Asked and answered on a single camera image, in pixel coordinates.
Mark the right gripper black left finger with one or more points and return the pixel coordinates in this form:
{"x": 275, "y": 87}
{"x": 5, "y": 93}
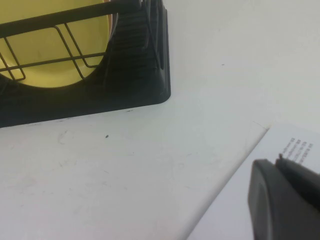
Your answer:
{"x": 280, "y": 207}

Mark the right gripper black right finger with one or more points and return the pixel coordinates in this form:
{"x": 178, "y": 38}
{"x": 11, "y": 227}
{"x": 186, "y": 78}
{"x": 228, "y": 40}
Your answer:
{"x": 300, "y": 172}

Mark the yellow plate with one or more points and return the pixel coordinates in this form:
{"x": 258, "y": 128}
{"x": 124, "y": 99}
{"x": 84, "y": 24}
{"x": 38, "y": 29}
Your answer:
{"x": 37, "y": 47}

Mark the pink plate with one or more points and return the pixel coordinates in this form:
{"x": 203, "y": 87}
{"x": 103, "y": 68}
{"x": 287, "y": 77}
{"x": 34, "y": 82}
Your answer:
{"x": 112, "y": 22}

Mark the white printed paper sheet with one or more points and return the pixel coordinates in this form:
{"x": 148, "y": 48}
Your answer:
{"x": 237, "y": 200}

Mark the black plastic drip tray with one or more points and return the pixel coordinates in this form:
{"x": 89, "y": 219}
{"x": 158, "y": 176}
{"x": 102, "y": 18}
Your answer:
{"x": 130, "y": 50}

